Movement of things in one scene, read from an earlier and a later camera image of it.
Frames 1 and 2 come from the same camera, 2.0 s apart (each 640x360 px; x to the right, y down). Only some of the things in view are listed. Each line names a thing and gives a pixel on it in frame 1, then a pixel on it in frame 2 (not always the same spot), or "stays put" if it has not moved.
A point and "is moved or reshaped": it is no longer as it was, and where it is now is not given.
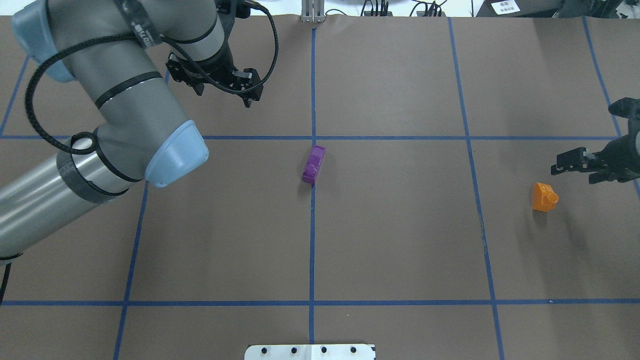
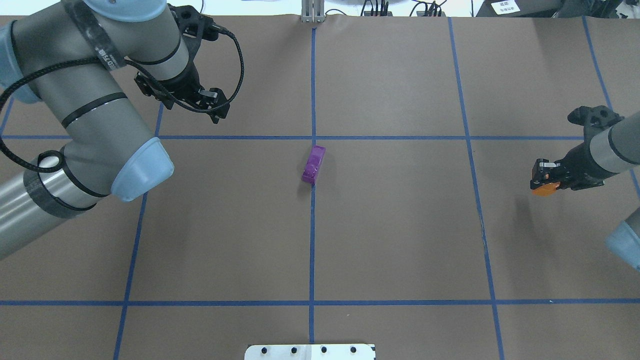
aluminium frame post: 313,11 stays put
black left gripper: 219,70 -> 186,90
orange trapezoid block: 544,198 is moved or reshaped
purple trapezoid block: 313,164 stays put
